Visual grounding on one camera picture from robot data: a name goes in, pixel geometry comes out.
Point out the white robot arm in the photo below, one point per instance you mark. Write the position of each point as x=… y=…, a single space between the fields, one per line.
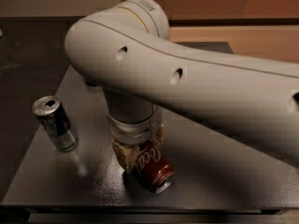
x=127 y=49

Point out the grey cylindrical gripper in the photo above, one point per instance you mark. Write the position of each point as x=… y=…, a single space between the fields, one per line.
x=135 y=136

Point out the silver blue energy drink can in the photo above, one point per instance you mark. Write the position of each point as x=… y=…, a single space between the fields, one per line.
x=50 y=112

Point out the red coke can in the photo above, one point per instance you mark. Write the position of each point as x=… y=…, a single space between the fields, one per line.
x=155 y=171

